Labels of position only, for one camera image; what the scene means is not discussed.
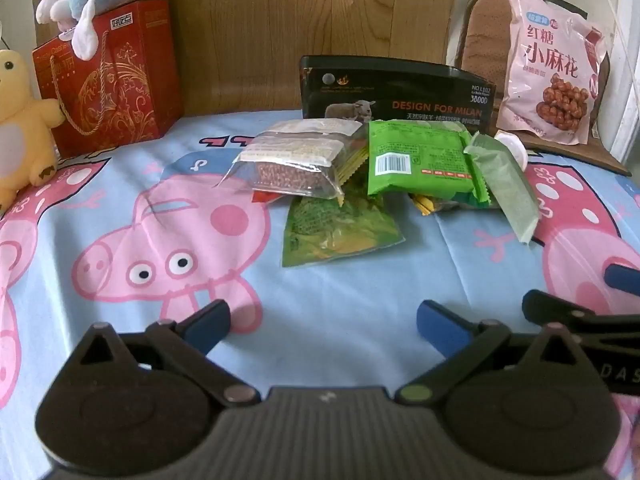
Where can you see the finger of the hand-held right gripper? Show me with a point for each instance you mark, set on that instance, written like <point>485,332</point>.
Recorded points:
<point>621,278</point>
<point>547,310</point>

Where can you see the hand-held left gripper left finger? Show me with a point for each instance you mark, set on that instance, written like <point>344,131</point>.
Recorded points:
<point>202,327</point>

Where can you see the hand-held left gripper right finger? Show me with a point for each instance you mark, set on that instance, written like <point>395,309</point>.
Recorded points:
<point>440,330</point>

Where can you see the yellow snack packet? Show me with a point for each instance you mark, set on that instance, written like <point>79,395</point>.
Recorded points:
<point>352,165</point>
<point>427,205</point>

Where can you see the pale green snack packet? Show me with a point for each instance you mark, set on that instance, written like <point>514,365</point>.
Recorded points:
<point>505,190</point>

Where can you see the green yellow snack bag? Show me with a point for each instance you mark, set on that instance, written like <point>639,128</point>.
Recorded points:
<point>330,230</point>

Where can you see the green barcode snack packet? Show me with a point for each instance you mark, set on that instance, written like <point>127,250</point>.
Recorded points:
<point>425,180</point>

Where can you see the clear packet of red snacks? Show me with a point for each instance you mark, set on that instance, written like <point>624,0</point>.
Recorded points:
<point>295,177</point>

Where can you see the clear packet of beige snacks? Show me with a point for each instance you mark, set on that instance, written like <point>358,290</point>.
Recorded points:
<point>320,129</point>

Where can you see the black sheep print box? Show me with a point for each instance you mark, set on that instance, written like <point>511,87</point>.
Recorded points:
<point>400,91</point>

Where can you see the cartoon pig printed bedsheet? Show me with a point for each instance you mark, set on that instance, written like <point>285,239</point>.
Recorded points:
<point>350,285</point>

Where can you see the white round object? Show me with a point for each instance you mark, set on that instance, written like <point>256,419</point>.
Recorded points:
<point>514,149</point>

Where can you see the large pink snack bag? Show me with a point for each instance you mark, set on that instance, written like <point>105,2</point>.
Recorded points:
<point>550,60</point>

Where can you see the red gift bag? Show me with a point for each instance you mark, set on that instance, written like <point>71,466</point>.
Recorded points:
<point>130,85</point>

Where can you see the brown seat cushion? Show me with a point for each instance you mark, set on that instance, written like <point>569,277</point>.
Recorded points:
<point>487,35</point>

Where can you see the yellow plush toy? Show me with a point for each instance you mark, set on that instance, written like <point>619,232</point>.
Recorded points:
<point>20,110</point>

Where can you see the wooden board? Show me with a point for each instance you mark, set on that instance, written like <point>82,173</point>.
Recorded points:
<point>250,20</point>

